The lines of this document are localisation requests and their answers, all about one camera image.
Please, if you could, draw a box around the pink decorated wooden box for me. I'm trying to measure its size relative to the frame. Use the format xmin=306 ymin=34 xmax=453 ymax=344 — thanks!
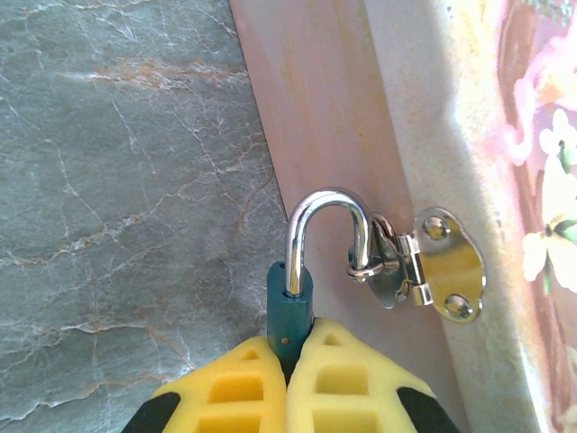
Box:
xmin=228 ymin=0 xmax=577 ymax=433

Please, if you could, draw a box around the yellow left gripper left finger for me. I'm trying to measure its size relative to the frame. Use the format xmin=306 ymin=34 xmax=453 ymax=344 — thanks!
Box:
xmin=120 ymin=336 xmax=289 ymax=433

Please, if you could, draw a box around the chrome hasp latch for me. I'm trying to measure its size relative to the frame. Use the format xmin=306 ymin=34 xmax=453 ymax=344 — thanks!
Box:
xmin=345 ymin=206 xmax=489 ymax=327

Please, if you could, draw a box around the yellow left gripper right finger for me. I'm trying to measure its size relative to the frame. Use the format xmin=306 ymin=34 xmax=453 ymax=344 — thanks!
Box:
xmin=286 ymin=315 xmax=462 ymax=433

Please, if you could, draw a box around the teal padlock with chrome shackle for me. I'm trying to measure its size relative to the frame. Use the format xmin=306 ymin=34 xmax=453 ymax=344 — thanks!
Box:
xmin=265 ymin=187 xmax=376 ymax=384

